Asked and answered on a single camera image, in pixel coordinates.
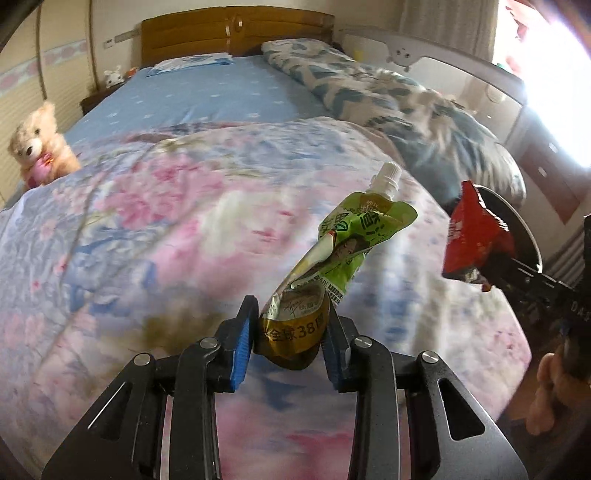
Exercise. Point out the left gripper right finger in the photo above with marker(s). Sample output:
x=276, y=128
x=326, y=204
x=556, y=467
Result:
x=413, y=414

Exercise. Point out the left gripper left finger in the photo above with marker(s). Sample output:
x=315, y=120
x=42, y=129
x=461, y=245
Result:
x=160, y=412

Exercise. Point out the green drink pouch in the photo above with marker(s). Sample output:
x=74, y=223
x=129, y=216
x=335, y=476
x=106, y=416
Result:
x=292, y=323

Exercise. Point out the red snack bag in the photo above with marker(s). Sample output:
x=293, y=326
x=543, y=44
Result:
x=475, y=234

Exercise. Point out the white black trash bin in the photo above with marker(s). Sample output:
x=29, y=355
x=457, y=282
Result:
x=526, y=247

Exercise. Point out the right hand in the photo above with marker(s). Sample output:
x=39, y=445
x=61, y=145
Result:
x=555, y=386

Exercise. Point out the white radiator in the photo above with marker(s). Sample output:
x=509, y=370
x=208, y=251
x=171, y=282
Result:
x=567, y=264

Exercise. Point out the red brown drawer cabinet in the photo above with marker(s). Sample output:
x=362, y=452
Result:
x=562, y=181

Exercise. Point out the blue white cartoon duvet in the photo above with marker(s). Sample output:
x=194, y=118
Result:
x=441, y=145

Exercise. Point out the floral pink quilt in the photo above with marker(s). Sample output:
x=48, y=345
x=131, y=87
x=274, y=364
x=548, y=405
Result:
x=159, y=237

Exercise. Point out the blue bed sheet mattress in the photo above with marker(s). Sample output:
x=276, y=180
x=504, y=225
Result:
x=194, y=99

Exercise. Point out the beige teddy bear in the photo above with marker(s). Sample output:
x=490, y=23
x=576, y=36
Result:
x=40, y=150

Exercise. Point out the grey patterned curtain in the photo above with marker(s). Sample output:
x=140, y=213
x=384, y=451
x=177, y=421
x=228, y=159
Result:
x=466, y=25

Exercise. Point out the dark wooden nightstand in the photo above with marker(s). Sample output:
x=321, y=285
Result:
x=90, y=102

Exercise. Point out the wooden headboard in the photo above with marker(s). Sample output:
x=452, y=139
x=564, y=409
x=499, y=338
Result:
x=237, y=30

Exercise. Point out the blue white pillow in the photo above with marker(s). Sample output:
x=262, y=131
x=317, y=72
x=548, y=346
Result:
x=192, y=61

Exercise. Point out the white rabbit plush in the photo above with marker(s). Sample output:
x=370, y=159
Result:
x=113, y=77

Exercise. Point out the beige slatted wardrobe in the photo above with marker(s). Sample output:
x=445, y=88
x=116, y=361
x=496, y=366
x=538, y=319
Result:
x=48, y=57

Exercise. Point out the grey bed guard rail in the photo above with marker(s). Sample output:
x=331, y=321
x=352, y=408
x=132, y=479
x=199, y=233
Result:
x=494, y=96

